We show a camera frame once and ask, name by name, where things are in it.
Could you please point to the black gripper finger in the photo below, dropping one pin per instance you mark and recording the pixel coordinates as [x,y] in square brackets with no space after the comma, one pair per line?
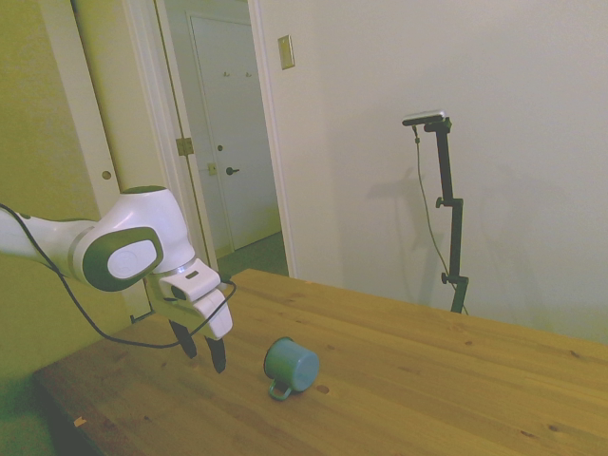
[218,354]
[187,339]

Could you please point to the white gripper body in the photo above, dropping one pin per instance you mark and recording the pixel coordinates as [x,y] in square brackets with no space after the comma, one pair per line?
[211,316]

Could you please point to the teal enamel mug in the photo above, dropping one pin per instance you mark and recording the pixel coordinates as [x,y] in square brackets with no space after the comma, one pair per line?
[294,366]

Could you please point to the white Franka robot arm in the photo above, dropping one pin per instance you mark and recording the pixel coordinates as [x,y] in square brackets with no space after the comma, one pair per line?
[128,223]

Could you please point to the brass door hinge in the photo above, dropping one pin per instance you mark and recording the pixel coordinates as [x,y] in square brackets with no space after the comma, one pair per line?
[184,146]

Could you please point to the white closed door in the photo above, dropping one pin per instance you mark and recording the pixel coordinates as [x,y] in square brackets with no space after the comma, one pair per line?
[237,119]

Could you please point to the white open door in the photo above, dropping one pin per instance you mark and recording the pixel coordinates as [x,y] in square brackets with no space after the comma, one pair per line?
[138,104]

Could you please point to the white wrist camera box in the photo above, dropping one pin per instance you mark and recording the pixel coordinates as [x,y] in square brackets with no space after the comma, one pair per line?
[192,282]

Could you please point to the black camera stand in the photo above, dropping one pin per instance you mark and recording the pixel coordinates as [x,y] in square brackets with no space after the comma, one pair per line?
[451,209]
[424,199]

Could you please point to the beige light switch plate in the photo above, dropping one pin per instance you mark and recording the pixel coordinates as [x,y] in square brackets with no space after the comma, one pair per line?
[286,52]

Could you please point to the grey camera on stand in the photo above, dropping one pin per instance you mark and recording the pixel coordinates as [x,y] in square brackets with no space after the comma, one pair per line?
[425,117]

